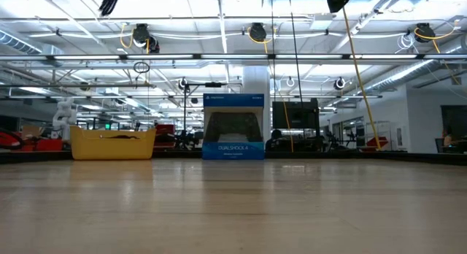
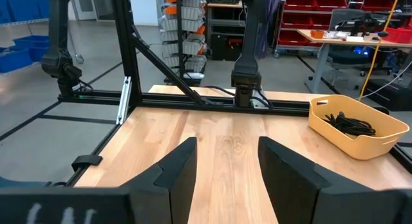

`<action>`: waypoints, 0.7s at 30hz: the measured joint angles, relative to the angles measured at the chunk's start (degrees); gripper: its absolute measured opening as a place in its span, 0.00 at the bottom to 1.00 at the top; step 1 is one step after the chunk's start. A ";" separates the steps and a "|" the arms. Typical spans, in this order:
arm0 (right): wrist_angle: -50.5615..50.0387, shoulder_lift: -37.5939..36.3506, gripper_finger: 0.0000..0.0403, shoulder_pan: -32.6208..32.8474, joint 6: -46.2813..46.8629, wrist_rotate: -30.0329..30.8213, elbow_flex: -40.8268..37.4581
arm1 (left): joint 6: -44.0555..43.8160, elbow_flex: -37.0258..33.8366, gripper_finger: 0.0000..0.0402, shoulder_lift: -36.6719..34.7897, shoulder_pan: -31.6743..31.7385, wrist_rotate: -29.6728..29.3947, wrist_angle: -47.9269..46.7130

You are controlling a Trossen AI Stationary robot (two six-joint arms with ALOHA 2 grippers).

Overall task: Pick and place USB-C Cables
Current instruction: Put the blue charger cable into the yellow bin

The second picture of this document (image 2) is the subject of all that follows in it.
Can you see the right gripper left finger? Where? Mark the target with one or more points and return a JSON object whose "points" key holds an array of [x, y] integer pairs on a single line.
{"points": [[174, 185]]}

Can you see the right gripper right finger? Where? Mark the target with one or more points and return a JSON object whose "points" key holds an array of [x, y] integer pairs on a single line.
{"points": [[289, 185]]}

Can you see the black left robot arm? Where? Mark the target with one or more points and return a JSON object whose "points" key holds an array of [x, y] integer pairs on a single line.
{"points": [[246, 66]]}

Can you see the yellow plastic bin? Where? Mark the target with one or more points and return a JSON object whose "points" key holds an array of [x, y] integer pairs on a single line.
{"points": [[354, 146]]}

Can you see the black table edge clip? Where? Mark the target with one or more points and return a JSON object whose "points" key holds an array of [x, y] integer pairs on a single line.
{"points": [[85, 160]]}

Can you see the black floor box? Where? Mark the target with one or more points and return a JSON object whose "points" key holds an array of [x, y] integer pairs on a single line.
{"points": [[396, 101]]}

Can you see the black box with red mark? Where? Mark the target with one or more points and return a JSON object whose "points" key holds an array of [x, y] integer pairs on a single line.
{"points": [[225, 47]]}

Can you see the wooden desk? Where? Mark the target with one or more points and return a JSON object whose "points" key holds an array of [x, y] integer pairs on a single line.
{"points": [[341, 42]]}

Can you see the small orange bin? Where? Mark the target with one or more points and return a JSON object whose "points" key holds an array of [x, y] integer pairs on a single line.
{"points": [[317, 34]]}

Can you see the dark blue object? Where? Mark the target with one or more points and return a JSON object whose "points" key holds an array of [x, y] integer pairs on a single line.
{"points": [[19, 182]]}

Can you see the cart caster wheel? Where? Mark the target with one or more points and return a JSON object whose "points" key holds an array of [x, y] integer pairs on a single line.
{"points": [[79, 59]]}

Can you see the white papers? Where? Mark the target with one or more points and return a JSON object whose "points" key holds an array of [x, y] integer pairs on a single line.
{"points": [[338, 34]]}

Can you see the rack of white orange bins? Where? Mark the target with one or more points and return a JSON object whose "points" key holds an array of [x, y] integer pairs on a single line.
{"points": [[190, 24]]}

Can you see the red bin shelving rack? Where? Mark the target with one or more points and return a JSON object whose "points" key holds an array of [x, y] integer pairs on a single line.
{"points": [[299, 21]]}

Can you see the grey office chair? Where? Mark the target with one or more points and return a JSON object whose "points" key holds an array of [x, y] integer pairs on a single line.
{"points": [[341, 18]]}

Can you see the black desk equipment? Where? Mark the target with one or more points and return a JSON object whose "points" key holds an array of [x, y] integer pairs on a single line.
{"points": [[360, 24]]}

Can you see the red storage bin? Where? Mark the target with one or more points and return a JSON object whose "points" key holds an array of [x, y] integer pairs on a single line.
{"points": [[399, 35]]}

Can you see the blue storage bin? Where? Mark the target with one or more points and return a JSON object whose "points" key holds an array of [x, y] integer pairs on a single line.
{"points": [[39, 53], [29, 6], [14, 60], [32, 41]]}

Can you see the silver metal bracket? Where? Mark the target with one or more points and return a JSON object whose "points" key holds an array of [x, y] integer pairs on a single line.
{"points": [[124, 98]]}

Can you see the black aluminium table frame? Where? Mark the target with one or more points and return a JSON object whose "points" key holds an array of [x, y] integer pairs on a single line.
{"points": [[128, 40]]}

